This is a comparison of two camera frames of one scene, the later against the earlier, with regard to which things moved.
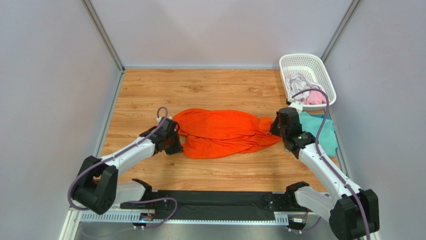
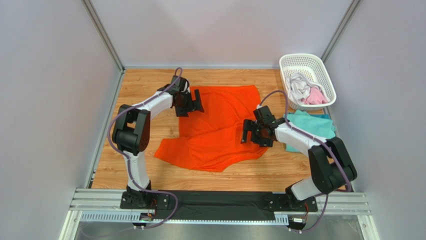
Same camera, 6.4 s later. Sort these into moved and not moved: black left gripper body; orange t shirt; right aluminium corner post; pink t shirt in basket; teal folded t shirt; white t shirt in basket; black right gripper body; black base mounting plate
Moved: orange t shirt; black right gripper body; black left gripper body
Not moved: right aluminium corner post; pink t shirt in basket; white t shirt in basket; black base mounting plate; teal folded t shirt
